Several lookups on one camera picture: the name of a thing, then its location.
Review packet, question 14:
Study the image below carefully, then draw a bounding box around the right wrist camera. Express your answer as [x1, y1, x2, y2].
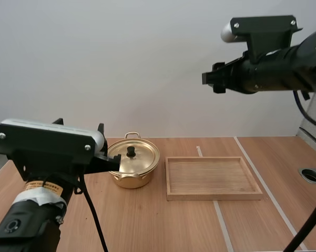
[220, 15, 304, 64]

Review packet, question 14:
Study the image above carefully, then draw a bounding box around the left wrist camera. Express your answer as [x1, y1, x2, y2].
[0, 118, 108, 182]

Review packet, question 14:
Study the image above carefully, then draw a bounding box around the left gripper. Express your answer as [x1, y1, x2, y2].
[81, 153, 121, 175]

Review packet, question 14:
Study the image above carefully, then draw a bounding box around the black cable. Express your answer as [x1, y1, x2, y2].
[293, 89, 316, 128]
[283, 193, 316, 252]
[75, 173, 109, 252]

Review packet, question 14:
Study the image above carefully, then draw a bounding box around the shallow wooden tray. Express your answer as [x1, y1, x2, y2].
[165, 156, 263, 202]

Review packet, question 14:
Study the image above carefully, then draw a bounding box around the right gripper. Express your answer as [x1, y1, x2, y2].
[201, 55, 253, 95]

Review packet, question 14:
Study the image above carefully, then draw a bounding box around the gold lid with black knob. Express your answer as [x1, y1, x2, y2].
[108, 139, 160, 175]

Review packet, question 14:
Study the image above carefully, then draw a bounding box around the gold pot with two handles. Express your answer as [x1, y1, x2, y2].
[107, 132, 161, 189]

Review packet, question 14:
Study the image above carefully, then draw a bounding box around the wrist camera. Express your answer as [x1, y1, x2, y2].
[220, 15, 304, 64]
[0, 118, 108, 182]

